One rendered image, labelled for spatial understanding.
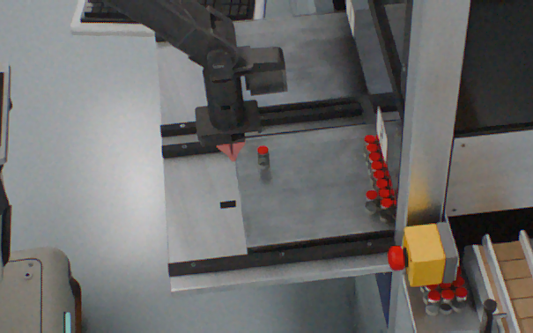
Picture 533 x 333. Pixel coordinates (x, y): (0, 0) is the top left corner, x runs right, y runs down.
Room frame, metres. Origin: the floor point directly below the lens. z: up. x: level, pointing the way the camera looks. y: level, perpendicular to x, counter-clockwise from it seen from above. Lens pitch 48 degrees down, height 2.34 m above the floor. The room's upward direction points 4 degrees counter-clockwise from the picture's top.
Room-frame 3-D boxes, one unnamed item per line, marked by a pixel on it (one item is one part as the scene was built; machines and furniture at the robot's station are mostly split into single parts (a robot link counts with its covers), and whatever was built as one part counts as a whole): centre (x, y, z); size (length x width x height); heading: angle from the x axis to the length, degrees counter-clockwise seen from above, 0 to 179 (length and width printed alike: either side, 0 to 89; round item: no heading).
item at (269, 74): (1.16, 0.02, 1.29); 0.11 x 0.09 x 0.12; 93
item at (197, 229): (1.40, -0.04, 0.87); 0.70 x 0.48 x 0.02; 3
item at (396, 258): (0.99, -0.20, 0.99); 0.04 x 0.04 x 0.04; 3
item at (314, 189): (1.23, -0.12, 0.90); 0.34 x 0.26 x 0.04; 94
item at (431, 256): (0.99, -0.25, 1.00); 0.08 x 0.07 x 0.07; 93
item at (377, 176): (1.24, -0.20, 0.90); 0.18 x 0.02 x 0.05; 4
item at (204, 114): (1.16, 0.06, 1.19); 0.10 x 0.07 x 0.07; 93
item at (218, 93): (1.16, 0.05, 1.25); 0.07 x 0.06 x 0.07; 93
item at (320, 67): (1.57, -0.10, 0.90); 0.34 x 0.26 x 0.04; 93
